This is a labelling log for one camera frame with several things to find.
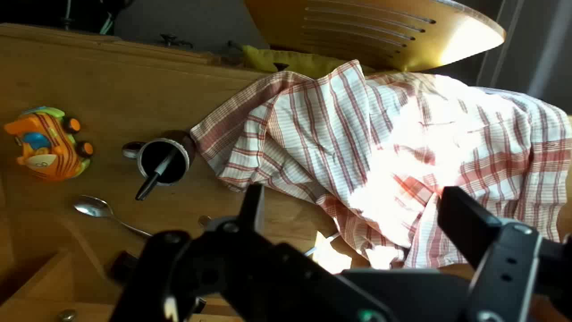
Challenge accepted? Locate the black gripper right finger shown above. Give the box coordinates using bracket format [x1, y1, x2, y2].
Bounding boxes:
[437, 184, 572, 322]

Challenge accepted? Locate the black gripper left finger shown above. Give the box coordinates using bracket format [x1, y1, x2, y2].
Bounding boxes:
[108, 183, 396, 322]

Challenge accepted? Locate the black and grey marker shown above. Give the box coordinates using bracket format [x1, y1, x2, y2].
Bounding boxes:
[133, 150, 180, 202]

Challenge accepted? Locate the dark mug with grey rim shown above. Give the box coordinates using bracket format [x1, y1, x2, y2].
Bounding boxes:
[121, 131, 198, 186]

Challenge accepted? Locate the metal spoon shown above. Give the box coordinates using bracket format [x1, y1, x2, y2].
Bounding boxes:
[72, 195, 153, 240]

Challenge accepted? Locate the red white plaid shirt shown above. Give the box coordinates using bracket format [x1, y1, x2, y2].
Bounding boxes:
[189, 59, 572, 276]

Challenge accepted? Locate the orange toy car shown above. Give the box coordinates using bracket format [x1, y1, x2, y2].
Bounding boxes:
[1, 106, 96, 183]

